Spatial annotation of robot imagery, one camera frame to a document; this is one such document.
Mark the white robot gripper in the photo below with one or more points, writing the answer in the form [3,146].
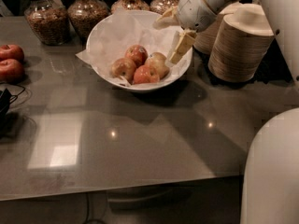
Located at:
[193,12]

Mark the front left apple in bowl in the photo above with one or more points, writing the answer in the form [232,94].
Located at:
[124,67]

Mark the leftmost glass cereal jar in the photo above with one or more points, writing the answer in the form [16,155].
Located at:
[49,21]

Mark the yellowish apple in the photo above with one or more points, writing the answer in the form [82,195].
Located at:
[157,60]

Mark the black object with cable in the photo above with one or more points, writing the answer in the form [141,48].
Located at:
[8,118]

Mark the white paper bowl liner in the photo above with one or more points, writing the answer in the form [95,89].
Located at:
[124,34]

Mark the upper red apple on table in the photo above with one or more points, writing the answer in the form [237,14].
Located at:
[11,52]

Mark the front red apple in bowl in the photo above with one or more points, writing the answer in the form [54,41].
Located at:
[146,74]

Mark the front stack of paper bowls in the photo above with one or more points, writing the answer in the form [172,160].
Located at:
[242,41]

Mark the lower red apple on table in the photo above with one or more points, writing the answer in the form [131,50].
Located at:
[11,71]

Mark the red apple on table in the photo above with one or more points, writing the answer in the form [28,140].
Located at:
[11,71]
[11,52]

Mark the red apple with sticker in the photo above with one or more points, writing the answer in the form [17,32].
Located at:
[137,53]

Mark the white ceramic bowl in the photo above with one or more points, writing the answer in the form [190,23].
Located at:
[140,86]

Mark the stack of paper bowls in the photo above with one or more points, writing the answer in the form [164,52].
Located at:
[205,40]
[242,41]

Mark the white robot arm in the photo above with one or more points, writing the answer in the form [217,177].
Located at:
[271,179]

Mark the glass cereal jar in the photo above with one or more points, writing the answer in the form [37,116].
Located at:
[130,5]
[85,14]
[163,0]
[49,21]

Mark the rear stack of paper bowls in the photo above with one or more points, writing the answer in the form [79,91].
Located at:
[205,40]

